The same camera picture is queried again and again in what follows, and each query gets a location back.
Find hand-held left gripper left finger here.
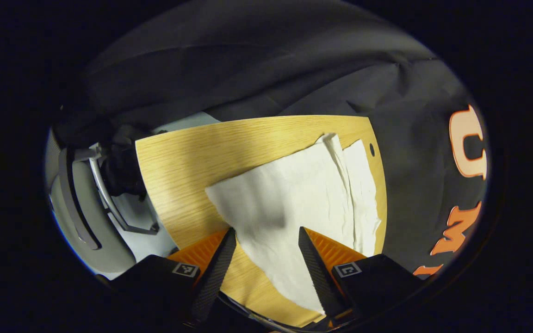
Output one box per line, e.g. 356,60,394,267
109,228,237,327

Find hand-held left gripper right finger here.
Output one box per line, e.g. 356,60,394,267
298,227,427,325

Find dark grey side curtain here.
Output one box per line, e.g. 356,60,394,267
53,0,436,195

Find white grey chair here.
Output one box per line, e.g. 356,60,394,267
44,130,179,280

